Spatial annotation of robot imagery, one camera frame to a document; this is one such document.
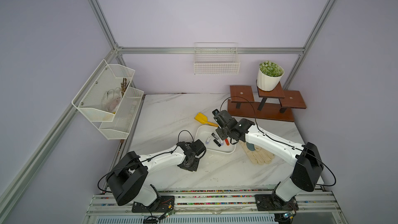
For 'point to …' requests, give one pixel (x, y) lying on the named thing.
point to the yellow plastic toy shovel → (203, 119)
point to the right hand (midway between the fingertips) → (225, 129)
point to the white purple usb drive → (222, 142)
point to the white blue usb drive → (208, 140)
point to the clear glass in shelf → (111, 99)
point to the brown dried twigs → (124, 86)
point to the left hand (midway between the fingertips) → (189, 167)
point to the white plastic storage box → (213, 141)
